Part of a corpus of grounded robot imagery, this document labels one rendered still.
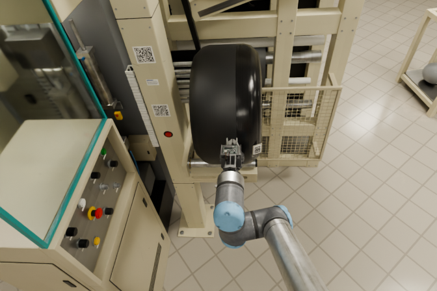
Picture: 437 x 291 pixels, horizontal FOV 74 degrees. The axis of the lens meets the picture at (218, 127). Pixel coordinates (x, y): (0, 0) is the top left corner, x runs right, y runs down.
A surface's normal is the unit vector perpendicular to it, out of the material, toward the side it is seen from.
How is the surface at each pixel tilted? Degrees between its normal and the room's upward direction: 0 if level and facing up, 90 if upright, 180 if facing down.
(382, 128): 0
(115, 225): 0
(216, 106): 50
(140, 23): 90
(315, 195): 0
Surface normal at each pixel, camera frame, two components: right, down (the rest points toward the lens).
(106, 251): -0.08, -0.69
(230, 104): -0.10, 0.07
